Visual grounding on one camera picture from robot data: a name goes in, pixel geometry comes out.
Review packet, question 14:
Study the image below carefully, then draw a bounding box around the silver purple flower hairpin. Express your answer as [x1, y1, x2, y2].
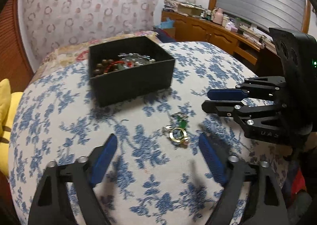
[118, 53, 156, 68]

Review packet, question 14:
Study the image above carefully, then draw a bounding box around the brown wooden bead bracelet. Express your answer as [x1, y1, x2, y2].
[92, 58, 117, 76]

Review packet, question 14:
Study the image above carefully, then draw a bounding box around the wooden side cabinet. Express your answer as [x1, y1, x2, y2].
[161, 11, 279, 66]

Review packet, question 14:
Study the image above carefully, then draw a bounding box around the pink thermos jug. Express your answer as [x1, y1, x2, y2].
[212, 8, 223, 25]

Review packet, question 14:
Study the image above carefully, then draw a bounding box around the blue tissue paper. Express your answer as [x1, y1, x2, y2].
[155, 18, 175, 30]

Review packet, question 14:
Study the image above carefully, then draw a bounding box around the yellow pikachu plush toy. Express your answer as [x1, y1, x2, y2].
[0, 79, 23, 177]

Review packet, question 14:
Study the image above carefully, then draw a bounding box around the black cardboard box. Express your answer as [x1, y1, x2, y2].
[88, 36, 175, 107]

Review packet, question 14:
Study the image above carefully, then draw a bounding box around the brown louvered wardrobe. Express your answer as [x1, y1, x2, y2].
[0, 0, 34, 92]

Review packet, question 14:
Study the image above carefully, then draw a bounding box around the floral bed quilt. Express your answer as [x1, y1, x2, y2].
[41, 31, 162, 67]

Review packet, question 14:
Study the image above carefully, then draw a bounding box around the circle patterned sheer curtain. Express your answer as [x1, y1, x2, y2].
[22, 0, 158, 62]

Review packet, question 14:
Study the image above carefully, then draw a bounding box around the red cord bracelet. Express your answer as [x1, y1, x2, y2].
[102, 60, 125, 72]

